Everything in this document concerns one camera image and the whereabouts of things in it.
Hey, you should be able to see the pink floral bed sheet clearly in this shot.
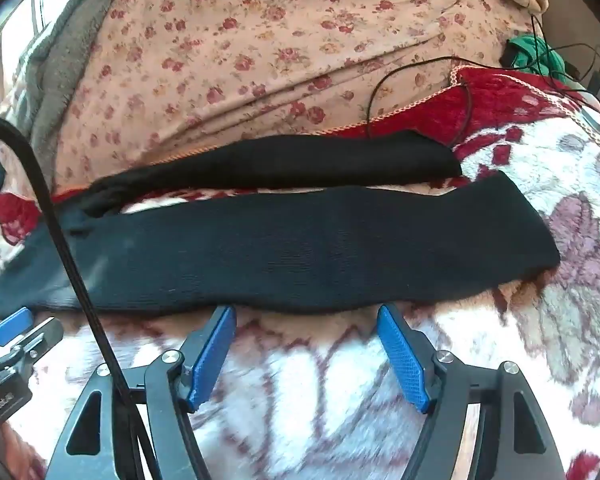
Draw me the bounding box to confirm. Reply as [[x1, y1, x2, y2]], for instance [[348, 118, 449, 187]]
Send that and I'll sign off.
[[50, 0, 551, 171]]

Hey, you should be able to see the person's left forearm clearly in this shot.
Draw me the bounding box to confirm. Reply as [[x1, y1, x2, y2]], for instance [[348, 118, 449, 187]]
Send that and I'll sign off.
[[0, 420, 48, 480]]

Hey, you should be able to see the thin black cable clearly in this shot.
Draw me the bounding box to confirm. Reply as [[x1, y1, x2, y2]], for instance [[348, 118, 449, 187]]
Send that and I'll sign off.
[[460, 0, 600, 106], [366, 55, 506, 143]]

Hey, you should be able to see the small black device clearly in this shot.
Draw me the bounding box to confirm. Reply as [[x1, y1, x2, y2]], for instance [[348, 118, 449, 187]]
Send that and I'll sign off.
[[500, 42, 529, 68]]

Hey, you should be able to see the green cloth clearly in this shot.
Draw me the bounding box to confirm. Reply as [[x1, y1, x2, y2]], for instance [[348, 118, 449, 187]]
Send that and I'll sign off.
[[507, 34, 568, 79]]

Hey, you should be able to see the black sock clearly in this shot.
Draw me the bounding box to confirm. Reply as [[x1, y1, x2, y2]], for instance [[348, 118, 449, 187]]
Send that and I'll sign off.
[[0, 130, 562, 320]]

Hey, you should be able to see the grey sock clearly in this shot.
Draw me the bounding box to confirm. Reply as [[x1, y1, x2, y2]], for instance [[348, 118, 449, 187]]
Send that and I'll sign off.
[[17, 0, 146, 163]]

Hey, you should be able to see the red and white fleece blanket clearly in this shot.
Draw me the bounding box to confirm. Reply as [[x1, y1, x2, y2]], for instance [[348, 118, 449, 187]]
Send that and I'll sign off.
[[0, 67, 600, 480]]

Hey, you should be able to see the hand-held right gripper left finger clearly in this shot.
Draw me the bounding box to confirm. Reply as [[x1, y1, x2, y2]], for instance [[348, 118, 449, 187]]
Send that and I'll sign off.
[[45, 305, 238, 480]]

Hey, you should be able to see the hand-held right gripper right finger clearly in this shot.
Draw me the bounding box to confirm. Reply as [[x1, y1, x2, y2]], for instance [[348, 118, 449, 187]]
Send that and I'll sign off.
[[376, 303, 567, 480]]

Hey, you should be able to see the thick black cable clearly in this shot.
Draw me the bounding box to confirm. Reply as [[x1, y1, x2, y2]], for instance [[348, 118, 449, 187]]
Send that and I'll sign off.
[[0, 114, 161, 480]]

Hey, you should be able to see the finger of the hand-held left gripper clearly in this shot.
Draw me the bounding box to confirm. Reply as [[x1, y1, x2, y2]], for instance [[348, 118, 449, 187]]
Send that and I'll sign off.
[[0, 306, 35, 357], [7, 316, 65, 363]]

